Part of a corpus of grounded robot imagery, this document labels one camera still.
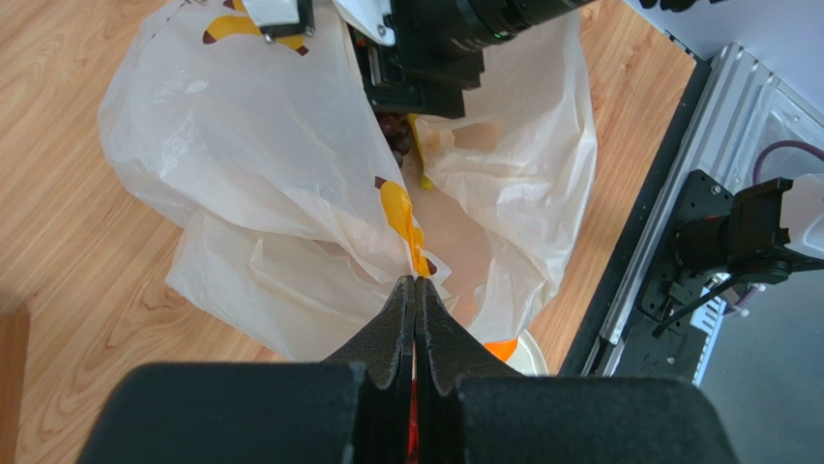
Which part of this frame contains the cream and blue ceramic plate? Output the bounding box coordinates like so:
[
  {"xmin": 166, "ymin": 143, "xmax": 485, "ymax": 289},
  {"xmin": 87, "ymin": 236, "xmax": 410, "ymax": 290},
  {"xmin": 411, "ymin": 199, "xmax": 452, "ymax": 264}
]
[{"xmin": 506, "ymin": 331, "xmax": 552, "ymax": 377}]

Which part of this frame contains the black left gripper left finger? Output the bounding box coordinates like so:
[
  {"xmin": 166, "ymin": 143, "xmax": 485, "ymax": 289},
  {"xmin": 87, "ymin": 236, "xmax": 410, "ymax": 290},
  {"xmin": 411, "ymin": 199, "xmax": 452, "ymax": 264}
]
[{"xmin": 79, "ymin": 276, "xmax": 415, "ymax": 463}]

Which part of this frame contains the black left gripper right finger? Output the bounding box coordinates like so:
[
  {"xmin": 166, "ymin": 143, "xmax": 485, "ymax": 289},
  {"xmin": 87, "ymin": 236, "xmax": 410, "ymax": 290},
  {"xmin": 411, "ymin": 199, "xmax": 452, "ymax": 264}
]
[{"xmin": 415, "ymin": 278, "xmax": 737, "ymax": 463}]

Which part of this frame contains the yellow fake banana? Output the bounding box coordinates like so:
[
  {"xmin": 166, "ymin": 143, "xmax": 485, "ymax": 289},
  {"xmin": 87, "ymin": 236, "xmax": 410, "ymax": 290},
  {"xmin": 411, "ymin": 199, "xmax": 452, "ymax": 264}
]
[{"xmin": 406, "ymin": 113, "xmax": 434, "ymax": 190}]

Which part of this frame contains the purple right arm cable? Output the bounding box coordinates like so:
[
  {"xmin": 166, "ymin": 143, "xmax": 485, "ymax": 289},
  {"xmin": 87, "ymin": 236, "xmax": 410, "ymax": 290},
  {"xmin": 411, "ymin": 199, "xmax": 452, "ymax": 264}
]
[{"xmin": 733, "ymin": 139, "xmax": 824, "ymax": 310}]

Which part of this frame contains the orange fake tangerine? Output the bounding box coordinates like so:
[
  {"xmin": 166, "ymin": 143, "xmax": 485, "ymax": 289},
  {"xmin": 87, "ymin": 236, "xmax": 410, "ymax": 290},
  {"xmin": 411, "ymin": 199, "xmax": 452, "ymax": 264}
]
[{"xmin": 484, "ymin": 338, "xmax": 518, "ymax": 363}]

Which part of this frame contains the translucent white plastic bag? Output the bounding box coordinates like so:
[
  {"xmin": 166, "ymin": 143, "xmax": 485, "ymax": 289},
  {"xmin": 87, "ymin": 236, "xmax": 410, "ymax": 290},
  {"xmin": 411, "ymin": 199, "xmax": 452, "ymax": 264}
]
[{"xmin": 98, "ymin": 1, "xmax": 598, "ymax": 361}]

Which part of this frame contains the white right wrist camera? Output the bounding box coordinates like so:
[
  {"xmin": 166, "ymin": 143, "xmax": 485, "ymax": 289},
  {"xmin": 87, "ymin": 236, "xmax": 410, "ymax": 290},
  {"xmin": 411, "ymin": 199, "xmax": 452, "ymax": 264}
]
[{"xmin": 241, "ymin": 0, "xmax": 396, "ymax": 47}]

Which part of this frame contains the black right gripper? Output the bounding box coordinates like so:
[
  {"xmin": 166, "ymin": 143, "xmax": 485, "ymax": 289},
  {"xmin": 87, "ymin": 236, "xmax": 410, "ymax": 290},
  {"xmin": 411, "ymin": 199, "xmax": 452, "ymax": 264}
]
[{"xmin": 350, "ymin": 1, "xmax": 485, "ymax": 119}]

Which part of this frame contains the dark fake grape bunch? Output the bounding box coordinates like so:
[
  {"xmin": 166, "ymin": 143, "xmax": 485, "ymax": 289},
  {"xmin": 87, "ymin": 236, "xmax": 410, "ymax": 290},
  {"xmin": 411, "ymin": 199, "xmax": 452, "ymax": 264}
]
[{"xmin": 374, "ymin": 112, "xmax": 414, "ymax": 167}]

